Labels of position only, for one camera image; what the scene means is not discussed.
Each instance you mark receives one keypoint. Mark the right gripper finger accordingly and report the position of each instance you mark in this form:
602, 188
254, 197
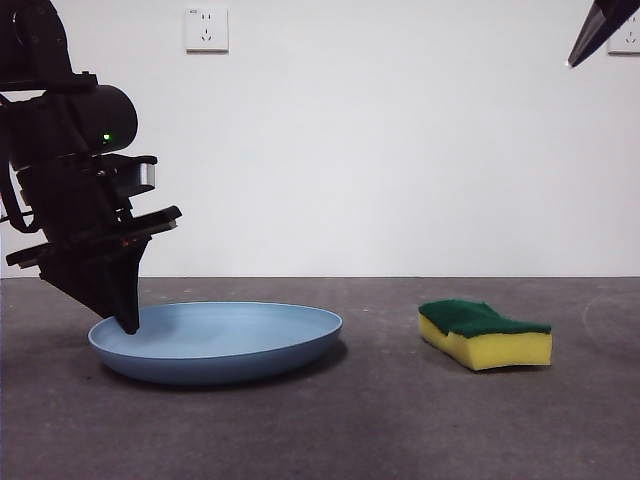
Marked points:
617, 22
592, 25

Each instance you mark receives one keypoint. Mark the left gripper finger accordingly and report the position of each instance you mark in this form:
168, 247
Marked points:
82, 282
129, 295

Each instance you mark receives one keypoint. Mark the light blue round plate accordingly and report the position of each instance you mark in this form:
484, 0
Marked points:
225, 345

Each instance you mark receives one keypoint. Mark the green and yellow sponge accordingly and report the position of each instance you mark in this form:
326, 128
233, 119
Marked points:
500, 350

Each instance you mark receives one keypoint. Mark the white wall socket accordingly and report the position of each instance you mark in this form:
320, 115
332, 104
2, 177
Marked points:
207, 30
625, 42

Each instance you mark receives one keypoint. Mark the pale grey camera box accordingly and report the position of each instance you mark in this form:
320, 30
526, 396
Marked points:
147, 174

